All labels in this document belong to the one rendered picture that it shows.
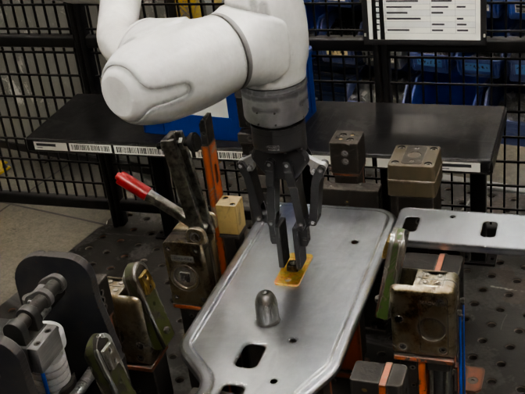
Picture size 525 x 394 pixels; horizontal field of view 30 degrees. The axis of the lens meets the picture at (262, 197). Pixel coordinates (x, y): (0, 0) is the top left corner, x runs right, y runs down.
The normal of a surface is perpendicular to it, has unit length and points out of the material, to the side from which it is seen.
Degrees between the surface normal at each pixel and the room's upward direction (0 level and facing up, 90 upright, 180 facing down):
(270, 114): 90
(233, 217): 90
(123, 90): 91
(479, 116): 0
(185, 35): 28
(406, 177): 89
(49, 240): 0
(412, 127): 0
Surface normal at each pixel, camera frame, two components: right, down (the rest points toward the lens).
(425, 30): -0.32, 0.49
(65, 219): -0.11, -0.87
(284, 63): 0.55, 0.45
